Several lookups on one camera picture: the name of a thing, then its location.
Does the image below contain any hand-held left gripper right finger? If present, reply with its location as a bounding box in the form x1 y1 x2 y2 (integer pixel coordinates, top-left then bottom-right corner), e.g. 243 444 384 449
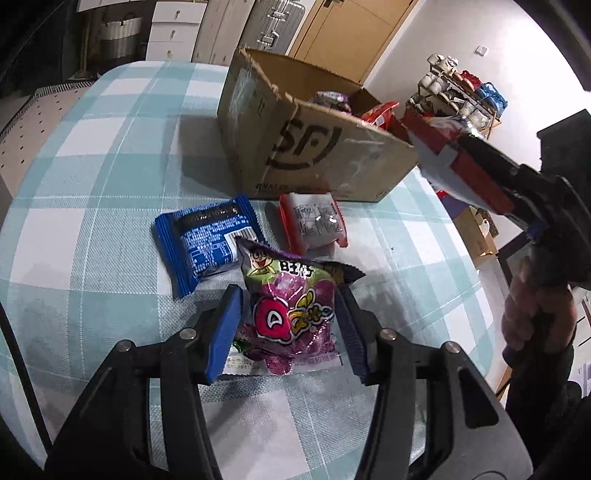
337 286 532 480

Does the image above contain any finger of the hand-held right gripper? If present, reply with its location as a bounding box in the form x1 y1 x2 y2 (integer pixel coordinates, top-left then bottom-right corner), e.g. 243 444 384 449
459 135 541 205

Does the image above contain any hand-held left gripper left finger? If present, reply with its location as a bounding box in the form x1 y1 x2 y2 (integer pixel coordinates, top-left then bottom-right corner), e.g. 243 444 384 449
44 285 244 480

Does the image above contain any red grey snack packet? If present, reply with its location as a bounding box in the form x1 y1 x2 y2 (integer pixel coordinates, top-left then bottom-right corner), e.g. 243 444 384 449
401 111 515 215

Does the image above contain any purple candy packet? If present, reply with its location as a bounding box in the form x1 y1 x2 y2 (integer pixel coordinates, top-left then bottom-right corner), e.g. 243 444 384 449
222 236 365 377
316 91 352 112

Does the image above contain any blue snack packet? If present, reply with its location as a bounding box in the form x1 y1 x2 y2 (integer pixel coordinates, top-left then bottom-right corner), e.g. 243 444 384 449
154 195 266 300

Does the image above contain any red cookie packet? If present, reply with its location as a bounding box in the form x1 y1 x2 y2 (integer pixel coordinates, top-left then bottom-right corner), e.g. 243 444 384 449
278 191 350 254

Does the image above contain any large red snack bag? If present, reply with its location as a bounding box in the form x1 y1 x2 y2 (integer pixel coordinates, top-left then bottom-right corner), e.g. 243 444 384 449
355 100 400 132

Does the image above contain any person's right forearm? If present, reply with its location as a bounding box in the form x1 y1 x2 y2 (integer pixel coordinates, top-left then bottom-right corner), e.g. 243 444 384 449
503 342 583 480

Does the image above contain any person's right hand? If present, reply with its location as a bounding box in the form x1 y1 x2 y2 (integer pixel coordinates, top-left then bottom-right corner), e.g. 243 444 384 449
502 256 578 365

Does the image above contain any wooden shoe rack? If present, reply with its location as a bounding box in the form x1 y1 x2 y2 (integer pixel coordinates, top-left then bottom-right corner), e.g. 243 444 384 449
406 53 509 139

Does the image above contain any small cardboard box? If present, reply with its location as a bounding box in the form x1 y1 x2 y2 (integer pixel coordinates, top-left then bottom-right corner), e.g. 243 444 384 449
455 205 499 257

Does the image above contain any row of racked sneakers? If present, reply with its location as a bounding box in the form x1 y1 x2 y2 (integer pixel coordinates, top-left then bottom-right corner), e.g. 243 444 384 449
409 53 509 134

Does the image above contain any wooden door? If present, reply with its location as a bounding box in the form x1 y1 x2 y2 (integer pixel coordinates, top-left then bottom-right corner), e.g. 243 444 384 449
288 0 419 86

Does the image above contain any teal checkered tablecloth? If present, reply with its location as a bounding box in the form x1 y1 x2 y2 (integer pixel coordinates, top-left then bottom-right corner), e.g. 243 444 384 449
0 60 499 480

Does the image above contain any silver suitcase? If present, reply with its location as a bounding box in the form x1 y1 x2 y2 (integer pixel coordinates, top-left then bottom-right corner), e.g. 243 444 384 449
242 0 308 56

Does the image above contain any white perforated mat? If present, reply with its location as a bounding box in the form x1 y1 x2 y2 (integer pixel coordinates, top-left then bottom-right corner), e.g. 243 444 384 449
0 83 95 185

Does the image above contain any white drawer dresser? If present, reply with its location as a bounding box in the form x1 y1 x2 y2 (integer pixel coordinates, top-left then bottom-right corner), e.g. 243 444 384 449
145 0 208 63

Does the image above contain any striped laundry basket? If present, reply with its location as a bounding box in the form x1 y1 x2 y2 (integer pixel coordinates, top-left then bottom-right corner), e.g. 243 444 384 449
99 11 144 61

